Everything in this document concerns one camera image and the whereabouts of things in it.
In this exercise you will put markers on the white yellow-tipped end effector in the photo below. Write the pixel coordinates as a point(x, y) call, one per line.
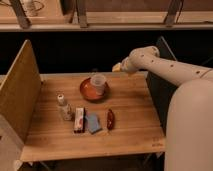
point(121, 66)

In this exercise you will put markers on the small clear plastic bottle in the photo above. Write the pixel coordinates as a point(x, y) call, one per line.
point(64, 107)

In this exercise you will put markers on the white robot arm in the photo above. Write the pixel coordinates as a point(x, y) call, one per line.
point(189, 130)

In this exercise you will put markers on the clear plastic cup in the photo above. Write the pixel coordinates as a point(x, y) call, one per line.
point(98, 81)

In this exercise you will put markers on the dark right side panel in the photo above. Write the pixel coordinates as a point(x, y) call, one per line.
point(161, 90)

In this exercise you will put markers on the red white rectangular box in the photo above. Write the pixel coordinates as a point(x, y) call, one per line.
point(79, 120)

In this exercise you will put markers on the left wooden side panel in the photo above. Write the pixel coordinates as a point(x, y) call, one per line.
point(18, 93)

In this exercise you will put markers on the wooden shelf frame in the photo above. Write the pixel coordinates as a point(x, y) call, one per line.
point(105, 15)

